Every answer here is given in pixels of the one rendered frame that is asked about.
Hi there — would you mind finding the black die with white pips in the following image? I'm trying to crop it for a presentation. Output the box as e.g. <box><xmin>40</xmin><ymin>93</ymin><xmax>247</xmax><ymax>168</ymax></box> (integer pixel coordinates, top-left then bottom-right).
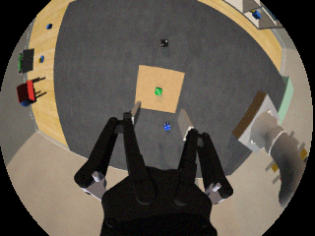
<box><xmin>160</xmin><ymin>39</ymin><xmax>168</xmax><ymax>47</ymax></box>

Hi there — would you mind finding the green die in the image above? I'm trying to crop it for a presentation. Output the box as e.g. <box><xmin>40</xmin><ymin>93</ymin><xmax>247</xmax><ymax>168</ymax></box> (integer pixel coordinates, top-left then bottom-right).
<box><xmin>155</xmin><ymin>88</ymin><xmax>162</xmax><ymax>95</ymax></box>

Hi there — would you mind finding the tan square mat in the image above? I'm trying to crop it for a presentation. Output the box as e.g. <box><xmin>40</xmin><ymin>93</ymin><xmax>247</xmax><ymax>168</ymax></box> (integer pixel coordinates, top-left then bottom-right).
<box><xmin>135</xmin><ymin>65</ymin><xmax>185</xmax><ymax>113</ymax></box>

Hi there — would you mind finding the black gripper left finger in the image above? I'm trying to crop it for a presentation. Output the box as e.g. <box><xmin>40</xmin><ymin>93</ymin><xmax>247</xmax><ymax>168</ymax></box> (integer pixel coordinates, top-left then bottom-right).
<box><xmin>74</xmin><ymin>100</ymin><xmax>156</xmax><ymax>206</ymax></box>

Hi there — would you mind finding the blue die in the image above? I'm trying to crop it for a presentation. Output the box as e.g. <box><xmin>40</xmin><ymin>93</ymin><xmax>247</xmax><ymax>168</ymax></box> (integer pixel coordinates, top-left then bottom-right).
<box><xmin>163</xmin><ymin>123</ymin><xmax>170</xmax><ymax>131</ymax></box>

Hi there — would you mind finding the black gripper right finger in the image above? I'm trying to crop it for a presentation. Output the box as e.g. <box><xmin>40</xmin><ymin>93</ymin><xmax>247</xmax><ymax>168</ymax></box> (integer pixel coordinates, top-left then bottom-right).
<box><xmin>173</xmin><ymin>109</ymin><xmax>233</xmax><ymax>207</ymax></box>

